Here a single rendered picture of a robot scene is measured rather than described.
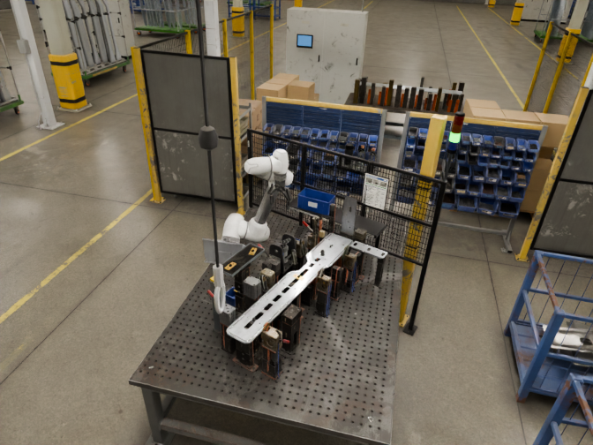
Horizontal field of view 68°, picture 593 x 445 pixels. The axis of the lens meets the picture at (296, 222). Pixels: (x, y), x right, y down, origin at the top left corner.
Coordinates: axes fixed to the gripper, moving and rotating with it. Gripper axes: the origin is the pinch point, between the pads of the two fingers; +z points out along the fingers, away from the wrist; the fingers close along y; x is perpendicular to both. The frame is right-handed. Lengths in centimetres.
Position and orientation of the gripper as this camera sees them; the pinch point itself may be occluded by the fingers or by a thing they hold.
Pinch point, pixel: (280, 205)
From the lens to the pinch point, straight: 312.9
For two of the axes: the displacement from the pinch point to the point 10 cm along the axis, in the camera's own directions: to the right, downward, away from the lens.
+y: 8.4, 3.1, -4.5
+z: -0.3, 8.5, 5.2
